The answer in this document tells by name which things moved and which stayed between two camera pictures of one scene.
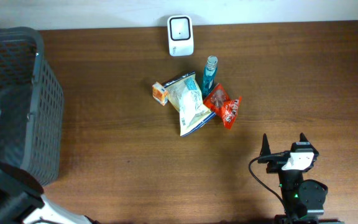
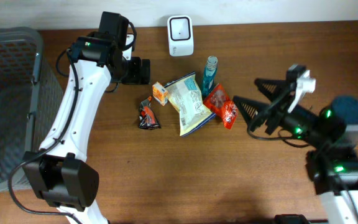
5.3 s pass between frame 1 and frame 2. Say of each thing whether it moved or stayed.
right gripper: moved
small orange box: stayed
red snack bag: stayed
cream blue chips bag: stayed
